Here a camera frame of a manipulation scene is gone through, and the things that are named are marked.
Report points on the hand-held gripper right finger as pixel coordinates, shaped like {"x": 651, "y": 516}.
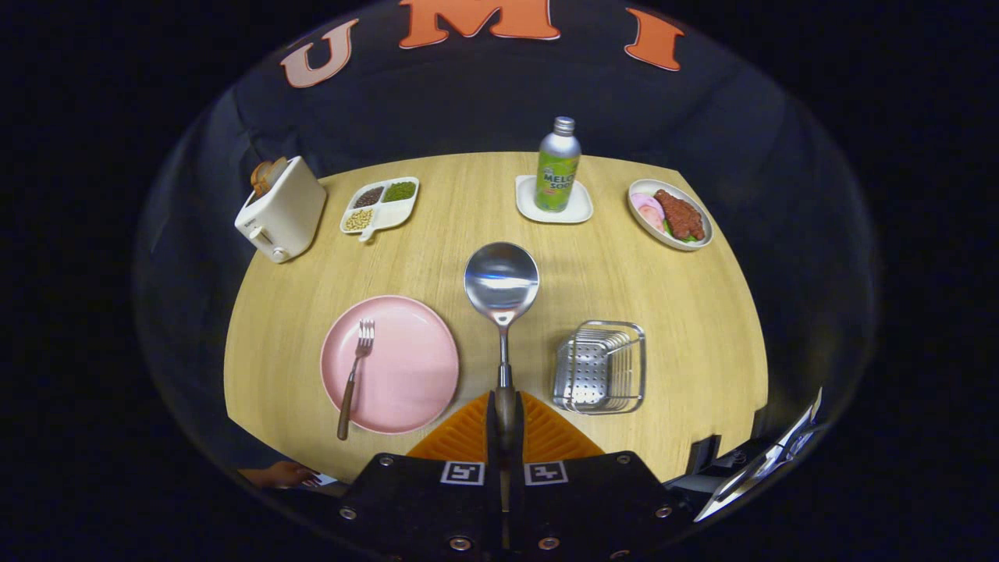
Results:
{"x": 593, "y": 499}

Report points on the brown meat piece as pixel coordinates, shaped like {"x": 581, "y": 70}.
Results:
{"x": 680, "y": 216}

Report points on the pile of green beans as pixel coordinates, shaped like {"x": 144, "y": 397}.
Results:
{"x": 399, "y": 191}

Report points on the toasted bread slices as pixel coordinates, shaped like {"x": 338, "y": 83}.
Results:
{"x": 267, "y": 176}

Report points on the pile of yellow beans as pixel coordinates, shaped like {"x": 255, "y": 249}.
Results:
{"x": 358, "y": 219}

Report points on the pink round plate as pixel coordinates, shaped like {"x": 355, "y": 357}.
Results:
{"x": 406, "y": 367}

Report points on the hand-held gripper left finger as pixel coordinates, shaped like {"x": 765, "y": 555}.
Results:
{"x": 421, "y": 499}

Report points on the pink ham slices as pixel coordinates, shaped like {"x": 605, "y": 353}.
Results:
{"x": 646, "y": 209}

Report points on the pile of brown beans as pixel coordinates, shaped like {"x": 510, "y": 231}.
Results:
{"x": 368, "y": 197}

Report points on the white toaster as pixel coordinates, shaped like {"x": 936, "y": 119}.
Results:
{"x": 285, "y": 218}

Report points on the white square coaster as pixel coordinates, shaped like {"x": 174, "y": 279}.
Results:
{"x": 581, "y": 211}

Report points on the white divided dish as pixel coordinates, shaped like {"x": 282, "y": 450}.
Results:
{"x": 394, "y": 215}

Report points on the green and silver drink bottle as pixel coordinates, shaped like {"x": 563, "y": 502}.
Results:
{"x": 558, "y": 168}

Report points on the white oval food plate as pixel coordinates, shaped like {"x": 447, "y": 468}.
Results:
{"x": 695, "y": 243}

